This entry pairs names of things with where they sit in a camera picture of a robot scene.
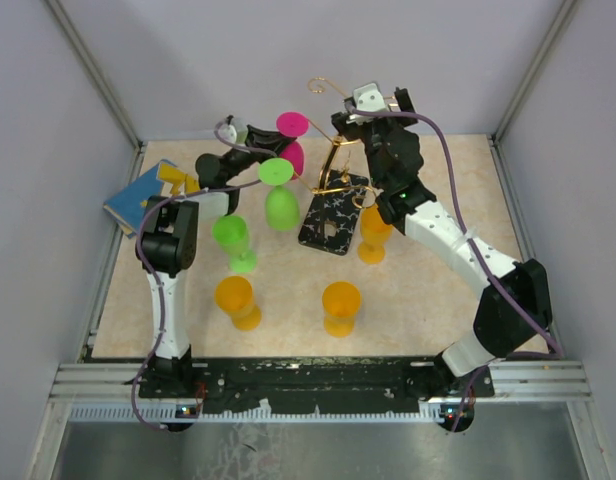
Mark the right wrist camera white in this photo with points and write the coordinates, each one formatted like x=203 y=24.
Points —
x=368 y=98

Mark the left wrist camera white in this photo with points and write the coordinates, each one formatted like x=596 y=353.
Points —
x=232 y=130

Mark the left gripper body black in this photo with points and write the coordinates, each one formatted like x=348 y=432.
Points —
x=240 y=160

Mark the pink wine glass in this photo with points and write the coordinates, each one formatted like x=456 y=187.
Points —
x=293 y=125

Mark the orange wine glass front middle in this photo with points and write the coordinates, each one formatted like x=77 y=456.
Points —
x=341 y=303

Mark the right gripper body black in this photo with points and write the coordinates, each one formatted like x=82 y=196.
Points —
x=371 y=135

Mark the orange wine glass front left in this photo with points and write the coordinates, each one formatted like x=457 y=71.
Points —
x=234 y=295

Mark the green wine glass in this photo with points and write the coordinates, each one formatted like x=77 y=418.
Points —
x=281 y=204
x=232 y=235

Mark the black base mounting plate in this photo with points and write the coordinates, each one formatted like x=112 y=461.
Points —
x=303 y=385

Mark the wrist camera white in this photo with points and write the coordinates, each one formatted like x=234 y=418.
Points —
x=232 y=130
x=368 y=98

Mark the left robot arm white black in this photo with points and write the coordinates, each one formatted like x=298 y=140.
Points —
x=166 y=241

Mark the orange wine glass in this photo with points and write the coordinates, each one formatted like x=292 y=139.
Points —
x=341 y=303
x=375 y=233
x=234 y=295

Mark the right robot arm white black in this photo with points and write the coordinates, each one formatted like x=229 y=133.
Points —
x=514 y=299

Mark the orange wine glass right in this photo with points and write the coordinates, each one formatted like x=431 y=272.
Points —
x=375 y=233

